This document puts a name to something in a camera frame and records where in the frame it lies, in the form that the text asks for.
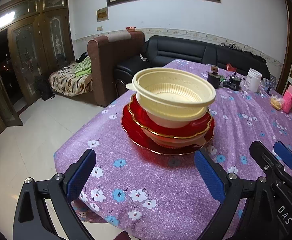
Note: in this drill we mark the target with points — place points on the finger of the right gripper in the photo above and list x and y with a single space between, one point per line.
286 154
269 164

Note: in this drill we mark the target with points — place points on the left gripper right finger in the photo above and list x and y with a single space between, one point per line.
229 189

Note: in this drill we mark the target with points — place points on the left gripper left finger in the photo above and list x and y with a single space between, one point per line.
32 219

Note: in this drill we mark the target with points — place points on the red gold-rimmed bowl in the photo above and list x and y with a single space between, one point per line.
196 133

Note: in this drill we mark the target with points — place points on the white foam bowl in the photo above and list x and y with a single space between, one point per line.
169 123

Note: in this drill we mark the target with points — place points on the red gold-rimmed plate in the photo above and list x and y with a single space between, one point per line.
136 134

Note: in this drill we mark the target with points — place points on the bag of yellow food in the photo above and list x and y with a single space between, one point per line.
277 102

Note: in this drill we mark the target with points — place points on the pink sleeved bottle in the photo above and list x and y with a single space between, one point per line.
287 105

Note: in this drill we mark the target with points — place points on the white plastic jar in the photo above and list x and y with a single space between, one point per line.
253 80

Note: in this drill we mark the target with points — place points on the black electronic device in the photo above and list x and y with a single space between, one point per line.
233 82

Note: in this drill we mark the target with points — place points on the green circuit board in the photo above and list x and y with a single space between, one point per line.
222 79

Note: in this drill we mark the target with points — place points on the black grinder with wooden knob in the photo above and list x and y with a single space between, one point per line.
213 77

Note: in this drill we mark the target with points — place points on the red plastic bag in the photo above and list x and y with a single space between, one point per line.
229 68

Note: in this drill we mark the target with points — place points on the patterned bed cushion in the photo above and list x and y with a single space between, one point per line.
74 79

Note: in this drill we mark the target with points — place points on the black leather sofa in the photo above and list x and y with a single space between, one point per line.
161 50

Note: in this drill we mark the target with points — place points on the brown armchair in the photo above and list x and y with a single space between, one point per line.
105 52

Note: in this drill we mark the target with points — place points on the yellow wall notice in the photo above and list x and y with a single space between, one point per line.
102 14

